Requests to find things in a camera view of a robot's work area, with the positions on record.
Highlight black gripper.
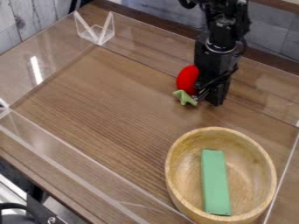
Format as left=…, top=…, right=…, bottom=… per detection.
left=194, top=39, right=243, bottom=106

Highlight red felt fruit green leaf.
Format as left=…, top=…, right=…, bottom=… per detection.
left=173, top=65, right=201, bottom=106

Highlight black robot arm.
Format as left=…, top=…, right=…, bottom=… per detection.
left=178, top=0, right=251, bottom=106

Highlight wooden oval bowl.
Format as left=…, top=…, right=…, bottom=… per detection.
left=165, top=127, right=277, bottom=224

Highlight green rectangular block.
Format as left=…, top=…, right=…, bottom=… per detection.
left=201, top=149, right=233, bottom=216

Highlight clear acrylic tray enclosure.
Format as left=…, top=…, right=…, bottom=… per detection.
left=0, top=16, right=299, bottom=224

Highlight black clamp with cable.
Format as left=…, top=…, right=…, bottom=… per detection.
left=0, top=193, right=62, bottom=224

